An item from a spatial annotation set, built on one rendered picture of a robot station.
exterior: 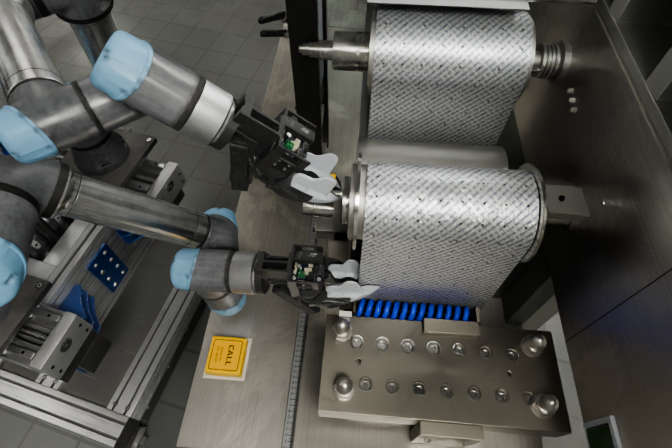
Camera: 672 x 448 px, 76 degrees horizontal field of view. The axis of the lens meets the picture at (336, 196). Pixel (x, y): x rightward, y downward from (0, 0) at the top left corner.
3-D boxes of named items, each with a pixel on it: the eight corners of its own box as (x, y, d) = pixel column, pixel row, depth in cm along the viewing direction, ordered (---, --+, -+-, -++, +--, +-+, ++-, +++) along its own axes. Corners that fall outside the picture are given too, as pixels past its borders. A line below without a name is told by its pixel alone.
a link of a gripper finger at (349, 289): (379, 291, 70) (322, 286, 71) (378, 305, 75) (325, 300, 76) (380, 273, 72) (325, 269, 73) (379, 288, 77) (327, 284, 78)
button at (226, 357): (215, 339, 89) (212, 335, 87) (248, 341, 88) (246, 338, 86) (206, 374, 85) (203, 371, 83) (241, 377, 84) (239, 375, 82)
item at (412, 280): (356, 297, 82) (361, 251, 67) (482, 306, 81) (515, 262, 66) (356, 299, 82) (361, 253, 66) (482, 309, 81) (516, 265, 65)
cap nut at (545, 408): (528, 393, 71) (539, 387, 67) (551, 395, 71) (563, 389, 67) (532, 418, 69) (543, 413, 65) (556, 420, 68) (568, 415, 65)
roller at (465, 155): (356, 166, 87) (358, 123, 77) (483, 174, 86) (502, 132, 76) (352, 216, 80) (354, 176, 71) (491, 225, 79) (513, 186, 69)
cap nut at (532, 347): (519, 335, 76) (528, 326, 72) (540, 336, 76) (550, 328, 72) (522, 356, 74) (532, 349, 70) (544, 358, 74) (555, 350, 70)
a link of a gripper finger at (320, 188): (357, 201, 63) (306, 170, 58) (331, 217, 67) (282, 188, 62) (359, 185, 65) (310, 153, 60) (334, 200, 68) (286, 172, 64)
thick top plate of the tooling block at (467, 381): (327, 324, 83) (326, 313, 78) (538, 341, 81) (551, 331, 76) (318, 416, 74) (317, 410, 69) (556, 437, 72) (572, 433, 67)
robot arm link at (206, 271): (191, 259, 84) (175, 238, 77) (246, 262, 83) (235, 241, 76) (179, 298, 80) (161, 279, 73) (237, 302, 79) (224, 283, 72)
